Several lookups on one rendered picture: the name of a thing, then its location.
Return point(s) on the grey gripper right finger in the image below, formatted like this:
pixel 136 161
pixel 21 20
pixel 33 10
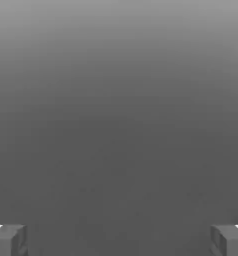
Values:
pixel 232 243

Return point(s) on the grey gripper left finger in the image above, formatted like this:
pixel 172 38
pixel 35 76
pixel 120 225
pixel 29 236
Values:
pixel 7 242

